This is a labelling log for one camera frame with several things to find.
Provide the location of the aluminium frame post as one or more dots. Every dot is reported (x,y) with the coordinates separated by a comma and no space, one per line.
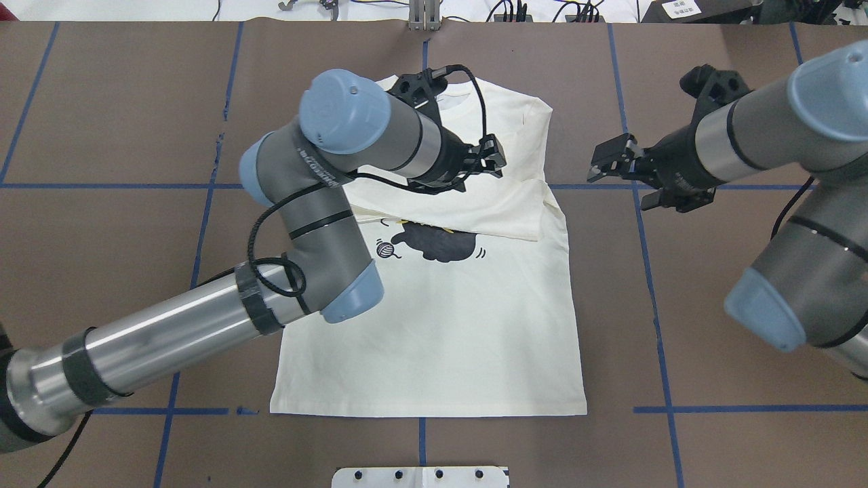
(424,15)

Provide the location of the cream long sleeve printed shirt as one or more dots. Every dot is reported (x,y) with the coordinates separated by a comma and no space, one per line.
(477,318)

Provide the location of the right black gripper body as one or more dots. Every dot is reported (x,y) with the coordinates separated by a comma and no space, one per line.
(672,163)

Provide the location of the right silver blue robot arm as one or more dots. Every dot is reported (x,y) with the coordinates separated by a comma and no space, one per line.
(808,285)

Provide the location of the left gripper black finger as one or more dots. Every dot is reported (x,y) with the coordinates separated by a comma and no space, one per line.
(487,157)

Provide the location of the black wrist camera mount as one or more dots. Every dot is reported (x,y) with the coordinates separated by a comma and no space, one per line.
(420,90)
(712,89)

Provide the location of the black power adapter with label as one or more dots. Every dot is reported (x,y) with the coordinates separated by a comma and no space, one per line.
(701,12)

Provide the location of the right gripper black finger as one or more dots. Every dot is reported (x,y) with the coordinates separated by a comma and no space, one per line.
(618,157)

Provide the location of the white central column with base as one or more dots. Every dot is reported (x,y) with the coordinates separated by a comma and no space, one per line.
(422,476)

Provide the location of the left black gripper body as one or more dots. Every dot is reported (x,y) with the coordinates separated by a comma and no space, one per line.
(448,163)

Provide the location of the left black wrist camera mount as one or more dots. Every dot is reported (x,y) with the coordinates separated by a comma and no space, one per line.
(420,90)

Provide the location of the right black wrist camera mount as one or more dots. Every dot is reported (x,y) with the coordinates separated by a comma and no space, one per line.
(712,89)

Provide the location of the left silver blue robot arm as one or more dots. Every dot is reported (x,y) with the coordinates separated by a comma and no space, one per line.
(305,254)

